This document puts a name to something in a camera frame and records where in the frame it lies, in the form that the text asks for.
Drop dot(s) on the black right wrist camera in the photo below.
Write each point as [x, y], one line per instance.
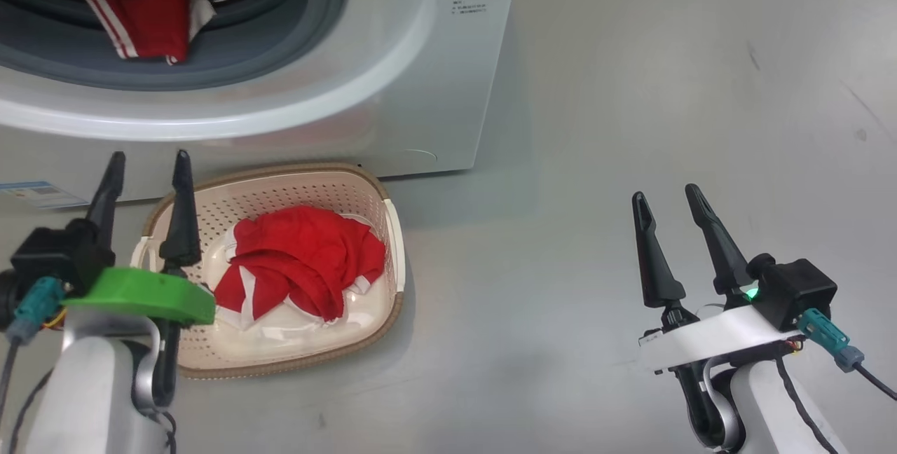
[799, 293]

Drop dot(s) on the blue energy label sticker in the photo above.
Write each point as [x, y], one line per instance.
[35, 195]

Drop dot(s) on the white front-load washing machine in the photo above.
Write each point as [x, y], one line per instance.
[420, 90]

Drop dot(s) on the cream perforated laundry basket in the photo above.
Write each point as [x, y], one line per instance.
[280, 191]

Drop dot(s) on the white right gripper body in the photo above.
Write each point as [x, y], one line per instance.
[715, 338]

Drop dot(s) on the red jersey with navy letters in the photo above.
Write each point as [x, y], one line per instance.
[154, 19]

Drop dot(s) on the red and white garment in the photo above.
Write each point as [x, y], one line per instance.
[301, 251]

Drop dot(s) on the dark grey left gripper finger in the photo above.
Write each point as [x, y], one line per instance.
[108, 202]
[182, 237]

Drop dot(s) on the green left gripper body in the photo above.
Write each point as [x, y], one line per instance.
[147, 293]

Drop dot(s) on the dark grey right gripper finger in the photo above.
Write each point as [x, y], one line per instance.
[662, 279]
[729, 265]

